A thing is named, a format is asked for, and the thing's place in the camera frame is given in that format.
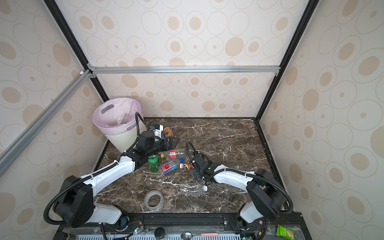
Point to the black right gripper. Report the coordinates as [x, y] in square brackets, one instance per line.
[195, 175]

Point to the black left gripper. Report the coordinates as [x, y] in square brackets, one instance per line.
[166, 147]

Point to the clear bottle red label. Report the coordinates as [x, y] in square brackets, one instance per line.
[173, 154]

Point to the brown Nescafe bottle front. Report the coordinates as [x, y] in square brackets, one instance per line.
[186, 166]

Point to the crushed clear bottle white cap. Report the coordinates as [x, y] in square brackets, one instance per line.
[192, 189]

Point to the crushed bottle pink label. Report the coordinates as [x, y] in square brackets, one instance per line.
[168, 167]

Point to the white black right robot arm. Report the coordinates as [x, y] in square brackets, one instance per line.
[268, 198]

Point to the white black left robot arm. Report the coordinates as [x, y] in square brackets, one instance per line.
[74, 204]

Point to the white plastic waste bin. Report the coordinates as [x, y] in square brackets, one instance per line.
[123, 141]

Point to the pink bin liner bag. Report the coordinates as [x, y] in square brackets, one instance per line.
[116, 116]

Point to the green plastic soda bottle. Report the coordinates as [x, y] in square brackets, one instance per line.
[153, 163]

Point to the black round knob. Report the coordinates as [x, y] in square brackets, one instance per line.
[160, 233]

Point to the green snack packet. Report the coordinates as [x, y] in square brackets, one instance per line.
[285, 233]

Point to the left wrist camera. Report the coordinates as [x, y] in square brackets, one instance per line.
[157, 129]

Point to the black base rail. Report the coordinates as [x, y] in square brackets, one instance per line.
[142, 227]

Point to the metal spoon red handle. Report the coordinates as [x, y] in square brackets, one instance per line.
[189, 235]

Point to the aluminium frame bar back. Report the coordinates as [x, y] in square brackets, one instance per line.
[185, 70]

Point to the aluminium frame bar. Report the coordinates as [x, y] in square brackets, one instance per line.
[25, 138]
[185, 70]

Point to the aluminium frame bar left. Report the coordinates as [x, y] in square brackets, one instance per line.
[25, 138]

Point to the black frame post left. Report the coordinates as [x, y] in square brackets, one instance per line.
[75, 45]

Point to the black frame post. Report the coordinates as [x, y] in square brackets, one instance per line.
[302, 25]
[75, 45]

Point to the black frame post right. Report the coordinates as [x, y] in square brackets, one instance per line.
[302, 25]

